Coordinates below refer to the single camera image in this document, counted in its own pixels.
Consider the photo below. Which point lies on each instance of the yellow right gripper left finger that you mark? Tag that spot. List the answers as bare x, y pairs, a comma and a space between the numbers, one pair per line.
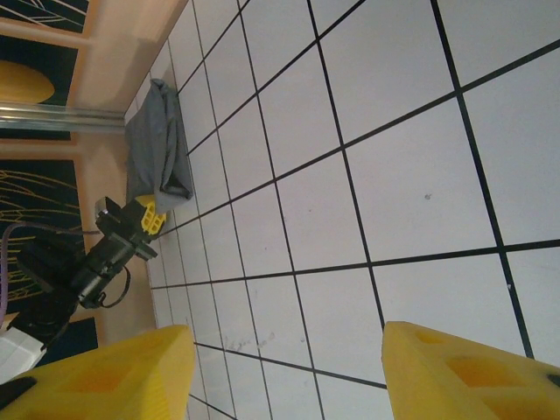
109, 385

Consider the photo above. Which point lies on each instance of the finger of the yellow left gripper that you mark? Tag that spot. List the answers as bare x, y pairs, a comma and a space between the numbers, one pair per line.
158, 222
145, 205

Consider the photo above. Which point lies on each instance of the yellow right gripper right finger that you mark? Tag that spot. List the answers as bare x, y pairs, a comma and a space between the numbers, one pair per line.
459, 385

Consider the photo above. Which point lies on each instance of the grey t-shirt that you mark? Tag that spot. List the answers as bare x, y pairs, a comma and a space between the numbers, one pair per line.
149, 144

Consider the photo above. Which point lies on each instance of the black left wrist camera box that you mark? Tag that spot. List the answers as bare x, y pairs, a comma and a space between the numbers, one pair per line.
105, 206

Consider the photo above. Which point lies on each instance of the aluminium corner post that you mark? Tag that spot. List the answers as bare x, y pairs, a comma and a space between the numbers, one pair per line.
65, 117

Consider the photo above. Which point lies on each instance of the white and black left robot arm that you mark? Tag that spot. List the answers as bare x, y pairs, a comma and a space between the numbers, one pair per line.
17, 350

